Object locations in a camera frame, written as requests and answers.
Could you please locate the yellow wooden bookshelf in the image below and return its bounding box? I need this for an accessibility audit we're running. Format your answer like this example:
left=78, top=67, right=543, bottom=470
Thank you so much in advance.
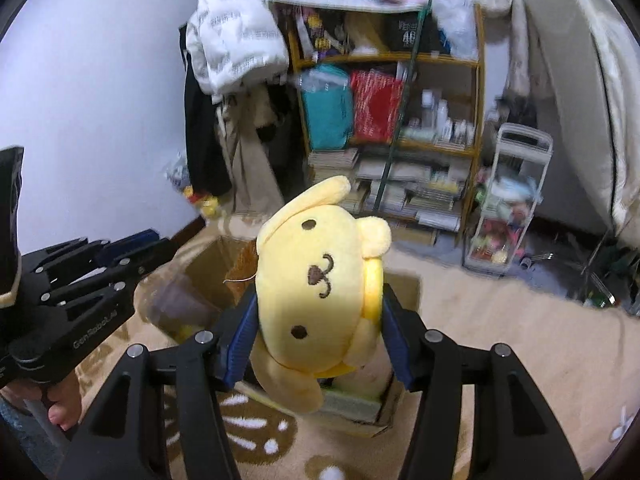
left=287, top=2, right=487, bottom=248

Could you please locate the teal bag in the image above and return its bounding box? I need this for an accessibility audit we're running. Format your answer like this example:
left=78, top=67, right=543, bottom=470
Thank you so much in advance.
left=300, top=64, right=353, bottom=151

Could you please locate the plastic bag of toys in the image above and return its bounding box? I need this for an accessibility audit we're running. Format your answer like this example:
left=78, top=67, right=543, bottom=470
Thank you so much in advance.
left=164, top=152, right=223, bottom=218

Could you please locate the printed cardboard box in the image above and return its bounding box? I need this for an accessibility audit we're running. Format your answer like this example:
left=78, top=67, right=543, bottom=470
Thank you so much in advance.
left=135, top=212, right=421, bottom=438

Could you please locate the white duvet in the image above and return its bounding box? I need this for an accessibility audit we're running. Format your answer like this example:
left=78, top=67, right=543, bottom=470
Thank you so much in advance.
left=520, top=0, right=640, bottom=241

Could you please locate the white trolley cart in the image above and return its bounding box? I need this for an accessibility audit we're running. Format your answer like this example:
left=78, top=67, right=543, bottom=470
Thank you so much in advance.
left=461, top=122, right=555, bottom=277

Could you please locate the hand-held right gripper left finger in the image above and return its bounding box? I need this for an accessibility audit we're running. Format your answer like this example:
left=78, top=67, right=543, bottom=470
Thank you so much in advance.
left=70, top=287, right=261, bottom=480

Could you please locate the row of small bottles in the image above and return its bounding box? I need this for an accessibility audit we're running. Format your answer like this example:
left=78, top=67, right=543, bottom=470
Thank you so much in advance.
left=400, top=90, right=476, bottom=143

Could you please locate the green pole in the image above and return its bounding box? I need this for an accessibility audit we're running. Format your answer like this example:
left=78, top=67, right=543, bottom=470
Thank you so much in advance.
left=375, top=0, right=436, bottom=206

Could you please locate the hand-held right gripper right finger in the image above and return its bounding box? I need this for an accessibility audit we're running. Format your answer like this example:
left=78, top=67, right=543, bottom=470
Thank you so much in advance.
left=382, top=282, right=586, bottom=480

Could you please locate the person's left hand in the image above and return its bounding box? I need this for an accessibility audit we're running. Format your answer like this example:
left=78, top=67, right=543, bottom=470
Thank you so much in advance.
left=0, top=372, right=82, bottom=432

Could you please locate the beige hanging coat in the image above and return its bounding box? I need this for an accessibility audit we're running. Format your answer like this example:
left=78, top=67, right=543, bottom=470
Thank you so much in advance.
left=217, top=95, right=306, bottom=216

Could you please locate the stack of books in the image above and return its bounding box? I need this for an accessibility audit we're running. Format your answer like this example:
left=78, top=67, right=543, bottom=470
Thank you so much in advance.
left=307, top=147, right=361, bottom=171

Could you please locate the black printed box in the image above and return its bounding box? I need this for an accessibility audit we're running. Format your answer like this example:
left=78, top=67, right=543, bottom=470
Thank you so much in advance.
left=382, top=12, right=443, bottom=53

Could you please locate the pile of magazines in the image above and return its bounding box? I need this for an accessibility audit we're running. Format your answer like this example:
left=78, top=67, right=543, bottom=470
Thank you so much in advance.
left=345, top=152, right=468, bottom=233

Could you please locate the pale hanging cloth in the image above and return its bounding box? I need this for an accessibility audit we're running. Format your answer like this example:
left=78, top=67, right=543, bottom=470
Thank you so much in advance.
left=480, top=0, right=531, bottom=96

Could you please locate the beige flower blanket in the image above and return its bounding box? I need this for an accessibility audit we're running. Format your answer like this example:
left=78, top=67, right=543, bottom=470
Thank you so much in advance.
left=65, top=220, right=640, bottom=480

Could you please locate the clear plastic bag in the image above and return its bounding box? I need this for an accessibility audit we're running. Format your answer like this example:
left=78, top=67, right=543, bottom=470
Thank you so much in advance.
left=432, top=0, right=481, bottom=61

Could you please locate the dark printed bag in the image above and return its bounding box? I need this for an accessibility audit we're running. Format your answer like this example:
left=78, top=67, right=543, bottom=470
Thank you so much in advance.
left=295, top=10, right=351, bottom=58

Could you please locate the black hanging garment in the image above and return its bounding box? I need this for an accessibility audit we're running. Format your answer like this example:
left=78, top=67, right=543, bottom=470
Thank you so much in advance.
left=179, top=22, right=233, bottom=196

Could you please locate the red patterned bag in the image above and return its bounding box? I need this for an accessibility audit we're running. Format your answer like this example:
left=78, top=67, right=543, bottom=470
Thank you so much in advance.
left=349, top=70, right=406, bottom=145

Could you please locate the yellow plush dog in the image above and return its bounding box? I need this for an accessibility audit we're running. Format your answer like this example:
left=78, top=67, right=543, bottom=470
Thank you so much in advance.
left=225, top=175, right=393, bottom=415

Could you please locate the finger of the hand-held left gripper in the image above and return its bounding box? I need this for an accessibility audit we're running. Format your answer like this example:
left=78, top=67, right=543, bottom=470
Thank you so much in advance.
left=22, top=229, right=161, bottom=276
left=40, top=239, right=175, bottom=311

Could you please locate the white puffer jacket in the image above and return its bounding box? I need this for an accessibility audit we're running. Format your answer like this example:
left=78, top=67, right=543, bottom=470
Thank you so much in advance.
left=186, top=0, right=291, bottom=106

